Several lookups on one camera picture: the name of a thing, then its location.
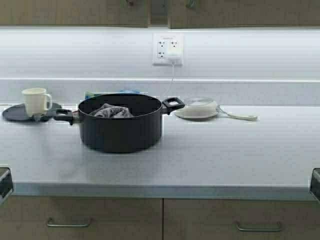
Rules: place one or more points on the black cooking pot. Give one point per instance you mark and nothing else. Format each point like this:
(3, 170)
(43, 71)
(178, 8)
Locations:
(124, 134)

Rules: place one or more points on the cabinet door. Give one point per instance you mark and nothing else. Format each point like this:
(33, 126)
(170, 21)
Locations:
(101, 13)
(208, 14)

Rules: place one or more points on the robot base left corner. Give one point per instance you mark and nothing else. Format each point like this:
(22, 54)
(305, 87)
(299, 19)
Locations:
(6, 184)

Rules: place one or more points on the robot base right corner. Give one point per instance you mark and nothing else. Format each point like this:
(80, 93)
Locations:
(314, 187)

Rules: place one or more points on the grey cloth in pot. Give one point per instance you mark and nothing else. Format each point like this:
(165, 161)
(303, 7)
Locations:
(111, 111)

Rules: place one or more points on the cream upside-down frying pan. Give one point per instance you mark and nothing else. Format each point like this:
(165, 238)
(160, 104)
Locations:
(206, 107)

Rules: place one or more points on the white plug adapter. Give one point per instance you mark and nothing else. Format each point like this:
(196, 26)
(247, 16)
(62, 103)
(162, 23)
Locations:
(175, 57)

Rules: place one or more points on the blue cardboard box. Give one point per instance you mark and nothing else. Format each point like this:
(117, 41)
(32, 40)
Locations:
(92, 94)

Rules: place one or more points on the middle drawer front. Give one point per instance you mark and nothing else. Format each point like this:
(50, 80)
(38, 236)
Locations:
(202, 219)

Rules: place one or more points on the drawer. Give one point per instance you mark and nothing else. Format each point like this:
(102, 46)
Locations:
(25, 218)
(202, 219)

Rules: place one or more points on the cream plastic mug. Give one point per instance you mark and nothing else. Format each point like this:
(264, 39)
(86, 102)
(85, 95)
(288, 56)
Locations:
(37, 101)

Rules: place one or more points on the dark grey round plate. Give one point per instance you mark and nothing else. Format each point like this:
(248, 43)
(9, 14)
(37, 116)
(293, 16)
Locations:
(17, 113)

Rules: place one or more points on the left drawer front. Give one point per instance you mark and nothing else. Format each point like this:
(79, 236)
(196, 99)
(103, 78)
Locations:
(25, 218)

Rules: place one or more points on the white wall outlet plate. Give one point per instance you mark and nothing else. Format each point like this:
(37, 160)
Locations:
(164, 42)

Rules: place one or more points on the upper door metal handle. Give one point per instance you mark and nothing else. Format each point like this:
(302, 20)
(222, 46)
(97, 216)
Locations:
(190, 4)

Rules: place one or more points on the left drawer handle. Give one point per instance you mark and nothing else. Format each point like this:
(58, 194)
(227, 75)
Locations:
(52, 223)

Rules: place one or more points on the drawer handle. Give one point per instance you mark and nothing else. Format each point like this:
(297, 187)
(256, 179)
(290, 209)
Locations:
(52, 223)
(259, 227)

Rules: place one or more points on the middle drawer handle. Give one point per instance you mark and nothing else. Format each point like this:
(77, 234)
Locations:
(259, 227)

